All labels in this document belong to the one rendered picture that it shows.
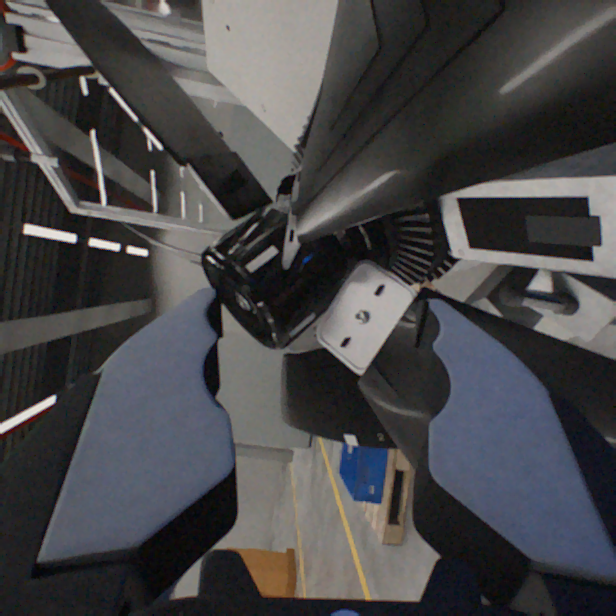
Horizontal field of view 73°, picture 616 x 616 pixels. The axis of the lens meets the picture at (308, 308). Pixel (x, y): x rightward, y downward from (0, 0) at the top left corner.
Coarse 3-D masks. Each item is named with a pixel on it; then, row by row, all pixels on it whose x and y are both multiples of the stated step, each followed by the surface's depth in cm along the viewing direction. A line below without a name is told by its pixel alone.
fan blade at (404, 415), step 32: (480, 320) 31; (384, 352) 35; (416, 352) 34; (512, 352) 30; (544, 352) 28; (576, 352) 27; (384, 384) 35; (416, 384) 34; (544, 384) 28; (576, 384) 27; (608, 384) 26; (384, 416) 36; (416, 416) 34; (608, 416) 26; (416, 448) 34
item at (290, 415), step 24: (288, 360) 50; (312, 360) 50; (336, 360) 50; (288, 384) 55; (312, 384) 53; (336, 384) 53; (288, 408) 60; (312, 408) 58; (336, 408) 56; (360, 408) 56; (312, 432) 65; (336, 432) 62; (360, 432) 60
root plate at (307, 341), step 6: (318, 324) 47; (306, 330) 47; (300, 336) 48; (306, 336) 48; (312, 336) 48; (294, 342) 49; (300, 342) 49; (306, 342) 49; (312, 342) 49; (318, 342) 49; (288, 348) 49; (294, 348) 49; (300, 348) 49; (306, 348) 49; (312, 348) 49
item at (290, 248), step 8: (296, 184) 36; (296, 192) 35; (288, 224) 35; (288, 232) 35; (288, 240) 34; (296, 240) 29; (288, 248) 33; (296, 248) 30; (288, 256) 31; (288, 264) 32
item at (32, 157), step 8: (0, 152) 30; (8, 152) 30; (16, 152) 30; (24, 152) 30; (32, 152) 31; (16, 160) 30; (32, 160) 30; (40, 160) 30; (48, 160) 30; (56, 160) 30
